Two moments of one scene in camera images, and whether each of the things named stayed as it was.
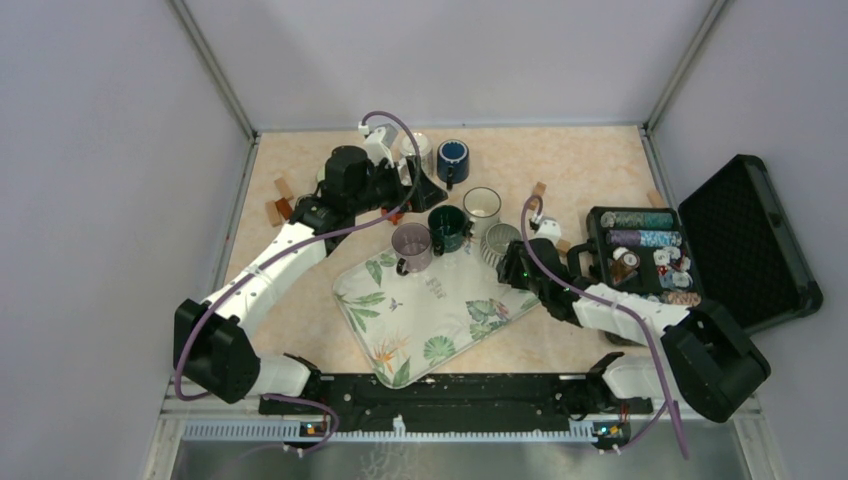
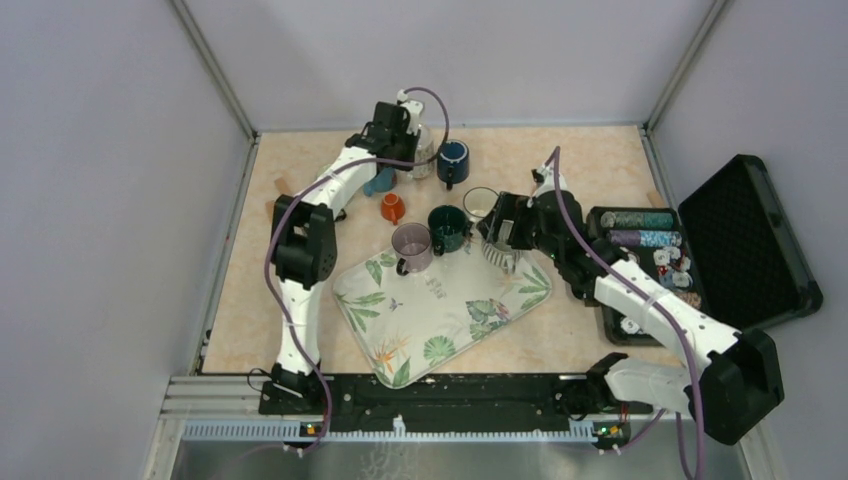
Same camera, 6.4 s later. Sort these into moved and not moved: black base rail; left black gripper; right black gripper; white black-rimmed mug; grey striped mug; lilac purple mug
Moved: left black gripper; right black gripper
Not moved: grey striped mug; lilac purple mug; white black-rimmed mug; black base rail
